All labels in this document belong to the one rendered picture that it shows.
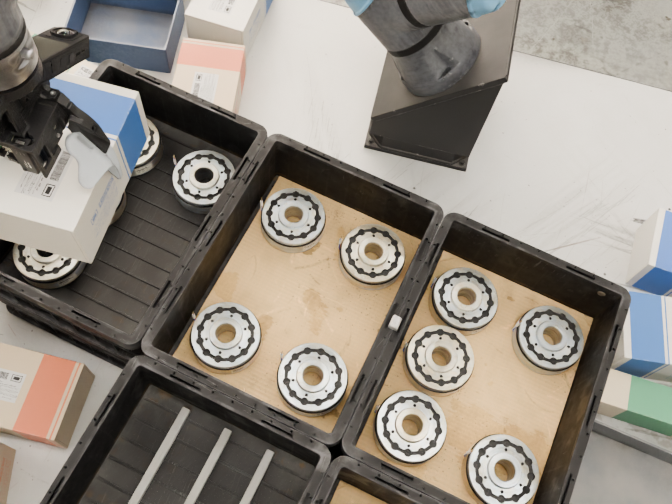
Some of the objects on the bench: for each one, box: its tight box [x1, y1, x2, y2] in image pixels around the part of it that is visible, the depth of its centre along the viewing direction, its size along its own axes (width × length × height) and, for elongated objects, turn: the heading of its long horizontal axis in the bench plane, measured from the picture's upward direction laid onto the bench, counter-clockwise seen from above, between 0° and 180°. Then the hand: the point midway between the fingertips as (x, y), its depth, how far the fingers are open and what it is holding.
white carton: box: [184, 0, 273, 58], centre depth 146 cm, size 20×12×9 cm, turn 161°
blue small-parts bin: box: [64, 0, 185, 73], centre depth 143 cm, size 20×15×7 cm
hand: (65, 157), depth 86 cm, fingers closed on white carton, 13 cm apart
